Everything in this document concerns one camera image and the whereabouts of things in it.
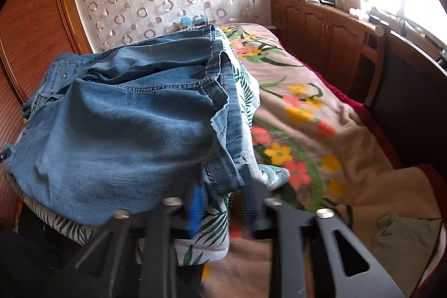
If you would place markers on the blue denim pants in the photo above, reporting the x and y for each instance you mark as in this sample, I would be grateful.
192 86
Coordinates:
126 128

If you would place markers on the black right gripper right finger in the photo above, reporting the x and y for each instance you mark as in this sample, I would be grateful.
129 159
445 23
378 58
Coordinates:
313 254

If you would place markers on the floral pink blanket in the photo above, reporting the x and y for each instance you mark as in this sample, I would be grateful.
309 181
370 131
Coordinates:
336 155

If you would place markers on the brown wooden sideboard cabinet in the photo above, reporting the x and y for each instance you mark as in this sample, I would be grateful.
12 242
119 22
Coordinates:
344 50

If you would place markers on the brown wooden wardrobe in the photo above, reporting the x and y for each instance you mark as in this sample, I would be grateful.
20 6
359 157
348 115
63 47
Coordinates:
33 33

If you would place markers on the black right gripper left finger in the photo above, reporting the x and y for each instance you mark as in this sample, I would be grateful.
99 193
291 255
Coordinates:
132 255

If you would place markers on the olive green cloth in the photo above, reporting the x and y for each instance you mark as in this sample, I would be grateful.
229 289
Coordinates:
409 249

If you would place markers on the blue toy at headboard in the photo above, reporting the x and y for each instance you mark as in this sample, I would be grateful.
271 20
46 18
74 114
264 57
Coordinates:
197 21

